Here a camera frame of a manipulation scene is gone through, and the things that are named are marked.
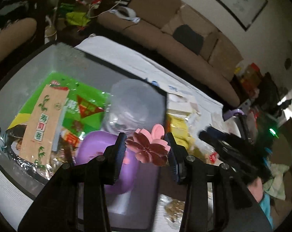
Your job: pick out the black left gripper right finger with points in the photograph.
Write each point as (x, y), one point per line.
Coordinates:
(234, 207)

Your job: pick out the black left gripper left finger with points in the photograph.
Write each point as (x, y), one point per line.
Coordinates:
(55, 208)

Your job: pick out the purple plastic bowl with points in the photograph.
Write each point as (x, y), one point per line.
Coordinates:
(93, 145)

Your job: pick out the pink flower cookie cutter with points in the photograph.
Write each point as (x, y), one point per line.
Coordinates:
(149, 146)

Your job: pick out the clear plastic tub container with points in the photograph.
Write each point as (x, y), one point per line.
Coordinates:
(134, 104)

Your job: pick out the teal sleeve forearm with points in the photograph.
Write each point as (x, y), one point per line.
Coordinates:
(266, 207)

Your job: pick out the person's right hand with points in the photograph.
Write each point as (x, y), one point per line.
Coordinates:
(256, 189)

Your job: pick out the clear lidded food container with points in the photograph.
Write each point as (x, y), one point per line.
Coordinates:
(240, 119)

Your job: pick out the bag of golden candies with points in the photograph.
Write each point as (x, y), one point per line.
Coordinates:
(172, 211)

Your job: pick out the yellow tea box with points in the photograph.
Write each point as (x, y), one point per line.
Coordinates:
(179, 130)

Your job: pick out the green sushi seaweed package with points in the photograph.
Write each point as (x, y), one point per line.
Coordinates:
(50, 126)

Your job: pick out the white tissue box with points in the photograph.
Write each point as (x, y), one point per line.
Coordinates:
(184, 102)

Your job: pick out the black cushion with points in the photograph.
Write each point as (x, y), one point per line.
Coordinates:
(189, 38)

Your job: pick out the brown sofa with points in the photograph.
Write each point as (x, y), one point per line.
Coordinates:
(212, 70)

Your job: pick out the brown armchair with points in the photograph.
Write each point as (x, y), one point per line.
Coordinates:
(15, 35)

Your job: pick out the white device on sofa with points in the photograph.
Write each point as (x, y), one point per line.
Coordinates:
(126, 14)

